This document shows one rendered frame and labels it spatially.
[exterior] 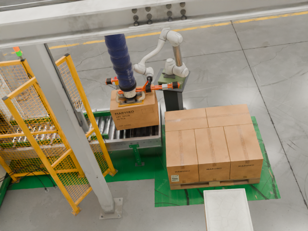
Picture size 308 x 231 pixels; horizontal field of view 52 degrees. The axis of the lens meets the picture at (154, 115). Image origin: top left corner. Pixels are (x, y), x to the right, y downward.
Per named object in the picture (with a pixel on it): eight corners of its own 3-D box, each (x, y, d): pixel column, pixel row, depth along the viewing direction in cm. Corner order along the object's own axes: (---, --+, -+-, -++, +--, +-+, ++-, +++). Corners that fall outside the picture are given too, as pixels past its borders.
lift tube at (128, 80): (119, 92, 400) (95, 18, 327) (120, 81, 416) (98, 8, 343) (136, 90, 398) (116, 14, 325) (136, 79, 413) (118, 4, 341)
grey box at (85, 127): (70, 133, 332) (60, 113, 311) (71, 129, 336) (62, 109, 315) (88, 131, 330) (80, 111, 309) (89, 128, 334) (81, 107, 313)
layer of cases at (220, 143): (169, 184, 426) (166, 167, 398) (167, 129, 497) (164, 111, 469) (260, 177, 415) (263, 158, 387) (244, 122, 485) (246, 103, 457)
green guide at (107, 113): (11, 125, 492) (8, 121, 486) (13, 120, 499) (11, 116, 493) (112, 115, 477) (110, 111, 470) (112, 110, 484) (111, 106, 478)
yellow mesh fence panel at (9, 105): (75, 216, 428) (2, 103, 281) (70, 212, 433) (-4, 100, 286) (118, 170, 471) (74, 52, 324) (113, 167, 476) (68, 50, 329)
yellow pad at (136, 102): (118, 107, 413) (117, 104, 409) (118, 101, 420) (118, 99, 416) (143, 104, 409) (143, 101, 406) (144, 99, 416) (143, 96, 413)
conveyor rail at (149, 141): (3, 160, 462) (-3, 152, 449) (5, 157, 466) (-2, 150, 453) (160, 146, 440) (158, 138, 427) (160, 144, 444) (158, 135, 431)
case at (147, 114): (117, 130, 439) (109, 110, 411) (118, 110, 468) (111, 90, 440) (159, 124, 434) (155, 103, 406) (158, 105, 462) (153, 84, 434)
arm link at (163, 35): (156, 37, 419) (164, 40, 412) (161, 24, 415) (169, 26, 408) (162, 39, 430) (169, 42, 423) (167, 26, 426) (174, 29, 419)
